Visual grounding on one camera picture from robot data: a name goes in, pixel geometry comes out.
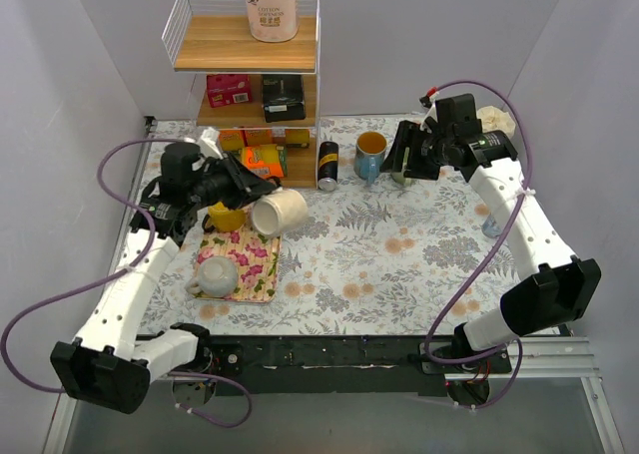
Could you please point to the blue butterfly ceramic mug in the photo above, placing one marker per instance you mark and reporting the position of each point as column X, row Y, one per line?
column 370, row 151

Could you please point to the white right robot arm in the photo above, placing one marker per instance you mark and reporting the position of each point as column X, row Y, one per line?
column 555, row 285

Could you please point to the yellow box middle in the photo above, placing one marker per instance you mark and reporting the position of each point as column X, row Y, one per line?
column 258, row 137

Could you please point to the white ceramic mug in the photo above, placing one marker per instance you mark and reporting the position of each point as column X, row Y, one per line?
column 216, row 277

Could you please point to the light green mug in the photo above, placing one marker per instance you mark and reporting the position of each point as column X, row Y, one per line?
column 401, row 179

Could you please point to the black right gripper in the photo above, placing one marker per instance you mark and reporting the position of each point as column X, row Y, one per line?
column 416, row 150

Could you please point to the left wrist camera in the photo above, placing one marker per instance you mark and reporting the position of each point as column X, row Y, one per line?
column 209, row 143

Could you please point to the black coffee bag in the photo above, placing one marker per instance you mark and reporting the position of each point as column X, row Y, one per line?
column 283, row 98

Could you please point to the black beverage can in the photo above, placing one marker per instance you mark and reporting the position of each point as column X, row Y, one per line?
column 327, row 166

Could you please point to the yellow box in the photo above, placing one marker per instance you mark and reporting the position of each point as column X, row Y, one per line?
column 297, row 138
column 258, row 137
column 232, row 139

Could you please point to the wrapped toilet paper roll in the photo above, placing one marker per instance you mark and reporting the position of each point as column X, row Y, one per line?
column 273, row 21

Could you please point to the cartoon jar with cloth lid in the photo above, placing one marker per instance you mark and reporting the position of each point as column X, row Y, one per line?
column 493, row 119

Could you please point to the red tissue box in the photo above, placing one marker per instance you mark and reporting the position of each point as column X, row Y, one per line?
column 228, row 89

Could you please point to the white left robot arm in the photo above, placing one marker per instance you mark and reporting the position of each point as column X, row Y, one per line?
column 106, row 364

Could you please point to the floral tablecloth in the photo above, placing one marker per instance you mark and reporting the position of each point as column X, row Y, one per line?
column 380, row 259

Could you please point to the yellow box right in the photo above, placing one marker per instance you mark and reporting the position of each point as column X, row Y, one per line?
column 297, row 138

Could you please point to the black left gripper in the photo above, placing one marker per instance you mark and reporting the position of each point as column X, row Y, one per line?
column 240, row 175

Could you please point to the yellow mug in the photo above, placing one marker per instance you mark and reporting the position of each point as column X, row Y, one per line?
column 220, row 218

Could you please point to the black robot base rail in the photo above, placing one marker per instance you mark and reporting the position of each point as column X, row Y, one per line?
column 321, row 364

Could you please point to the yellow box left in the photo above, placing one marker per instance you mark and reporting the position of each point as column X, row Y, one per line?
column 232, row 139

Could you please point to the floral serving tray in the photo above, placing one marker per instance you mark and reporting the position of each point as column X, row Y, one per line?
column 255, row 256

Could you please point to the orange yellow sponge pack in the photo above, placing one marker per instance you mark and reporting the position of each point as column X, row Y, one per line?
column 265, row 160

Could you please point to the cream ceramic mug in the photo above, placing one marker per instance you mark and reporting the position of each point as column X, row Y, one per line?
column 279, row 212

